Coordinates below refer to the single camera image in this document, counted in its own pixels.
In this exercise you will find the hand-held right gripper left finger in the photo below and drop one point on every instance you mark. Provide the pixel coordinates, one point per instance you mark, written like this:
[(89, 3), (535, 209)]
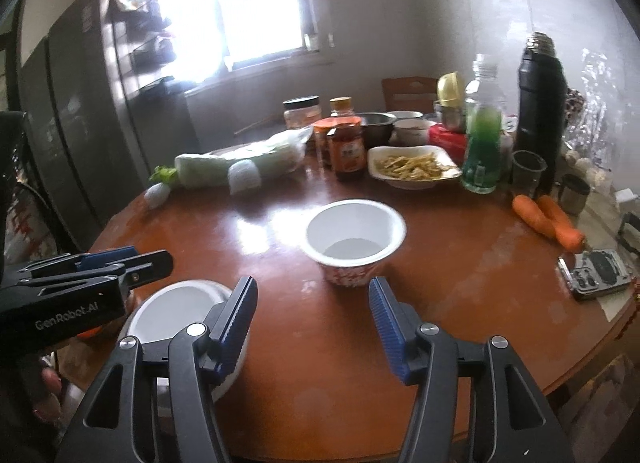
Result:
[(235, 333)]

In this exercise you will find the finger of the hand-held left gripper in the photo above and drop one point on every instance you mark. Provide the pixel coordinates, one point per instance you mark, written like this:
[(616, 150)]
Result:
[(107, 257), (152, 263)]

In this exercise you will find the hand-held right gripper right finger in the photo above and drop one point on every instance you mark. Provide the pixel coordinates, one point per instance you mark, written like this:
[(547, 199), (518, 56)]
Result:
[(395, 333)]

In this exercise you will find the small white bowl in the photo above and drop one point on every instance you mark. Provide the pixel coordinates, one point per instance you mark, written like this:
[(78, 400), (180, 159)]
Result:
[(175, 313)]

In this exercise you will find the person's left hand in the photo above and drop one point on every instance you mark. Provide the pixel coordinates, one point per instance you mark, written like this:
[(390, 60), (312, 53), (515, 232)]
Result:
[(48, 388)]

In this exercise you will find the fruit in white foam net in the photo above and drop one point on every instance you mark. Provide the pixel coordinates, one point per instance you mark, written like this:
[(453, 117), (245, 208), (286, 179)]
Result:
[(244, 177), (156, 195)]

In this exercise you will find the green leaf lettuce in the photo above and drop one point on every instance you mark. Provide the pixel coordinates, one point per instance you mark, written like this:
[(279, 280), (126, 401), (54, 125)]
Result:
[(165, 175)]

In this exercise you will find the glass door with red decorations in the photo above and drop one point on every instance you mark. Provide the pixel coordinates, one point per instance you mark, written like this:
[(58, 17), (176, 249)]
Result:
[(20, 228)]

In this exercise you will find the napa cabbage in plastic wrap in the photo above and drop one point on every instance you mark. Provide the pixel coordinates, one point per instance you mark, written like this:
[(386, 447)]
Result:
[(215, 165)]

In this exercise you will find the grey refrigerator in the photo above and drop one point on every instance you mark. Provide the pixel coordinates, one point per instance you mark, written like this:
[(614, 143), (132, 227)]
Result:
[(75, 118)]

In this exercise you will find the white plate with food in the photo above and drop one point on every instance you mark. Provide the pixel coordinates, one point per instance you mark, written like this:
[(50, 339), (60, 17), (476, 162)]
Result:
[(410, 165)]

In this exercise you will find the orange carrot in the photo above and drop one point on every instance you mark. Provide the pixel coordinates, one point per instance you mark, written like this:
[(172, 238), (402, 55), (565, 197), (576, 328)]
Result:
[(532, 213), (562, 228)]

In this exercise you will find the dark sauce bottle orange label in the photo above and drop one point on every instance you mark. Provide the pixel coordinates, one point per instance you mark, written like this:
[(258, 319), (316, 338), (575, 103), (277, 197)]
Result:
[(347, 150)]

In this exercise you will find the green liquid plastic bottle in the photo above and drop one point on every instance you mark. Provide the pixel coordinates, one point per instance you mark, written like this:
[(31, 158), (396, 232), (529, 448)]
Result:
[(480, 153)]

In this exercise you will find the red box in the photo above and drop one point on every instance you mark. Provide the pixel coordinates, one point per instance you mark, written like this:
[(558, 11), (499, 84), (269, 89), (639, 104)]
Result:
[(447, 140)]

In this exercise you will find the white ceramic bowl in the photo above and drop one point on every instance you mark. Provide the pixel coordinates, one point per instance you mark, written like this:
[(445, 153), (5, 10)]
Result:
[(406, 115), (414, 133)]

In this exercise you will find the small stainless steel bowl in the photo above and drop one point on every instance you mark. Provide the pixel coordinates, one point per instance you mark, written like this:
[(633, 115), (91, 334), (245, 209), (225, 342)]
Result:
[(375, 128)]

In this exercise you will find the clear jar with black lid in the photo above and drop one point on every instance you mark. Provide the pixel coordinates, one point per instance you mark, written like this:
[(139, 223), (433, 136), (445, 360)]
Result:
[(300, 115)]

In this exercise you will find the small digital scale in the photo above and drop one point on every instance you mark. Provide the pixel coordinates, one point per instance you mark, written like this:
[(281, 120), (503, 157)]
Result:
[(595, 273)]

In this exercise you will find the red sauce jar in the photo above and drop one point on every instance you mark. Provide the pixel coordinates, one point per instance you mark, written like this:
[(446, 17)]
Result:
[(320, 138)]

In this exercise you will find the black rack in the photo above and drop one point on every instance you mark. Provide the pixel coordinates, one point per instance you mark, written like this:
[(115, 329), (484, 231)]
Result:
[(142, 48)]

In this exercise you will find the stainless steel mug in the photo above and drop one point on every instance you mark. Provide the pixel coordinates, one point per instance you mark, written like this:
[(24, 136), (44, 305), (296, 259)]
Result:
[(574, 193)]

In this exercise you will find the wooden chair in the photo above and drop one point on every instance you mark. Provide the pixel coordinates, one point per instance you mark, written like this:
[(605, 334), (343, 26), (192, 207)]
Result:
[(410, 90)]

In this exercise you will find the black thermos flask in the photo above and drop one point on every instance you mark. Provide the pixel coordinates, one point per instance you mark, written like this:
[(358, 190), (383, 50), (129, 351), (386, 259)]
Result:
[(540, 103)]

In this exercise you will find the small windowsill container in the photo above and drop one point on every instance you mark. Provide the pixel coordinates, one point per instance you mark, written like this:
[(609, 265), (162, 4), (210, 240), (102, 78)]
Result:
[(311, 41)]

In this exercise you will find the bright window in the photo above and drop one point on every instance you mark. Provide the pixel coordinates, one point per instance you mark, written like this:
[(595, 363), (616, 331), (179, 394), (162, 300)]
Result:
[(250, 3)]

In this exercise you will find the clear plastic bag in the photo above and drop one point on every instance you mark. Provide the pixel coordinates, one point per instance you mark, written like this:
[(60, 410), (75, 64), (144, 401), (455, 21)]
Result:
[(597, 93)]

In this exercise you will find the black frame object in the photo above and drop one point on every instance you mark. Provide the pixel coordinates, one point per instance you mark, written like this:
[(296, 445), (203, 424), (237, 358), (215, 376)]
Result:
[(629, 235)]

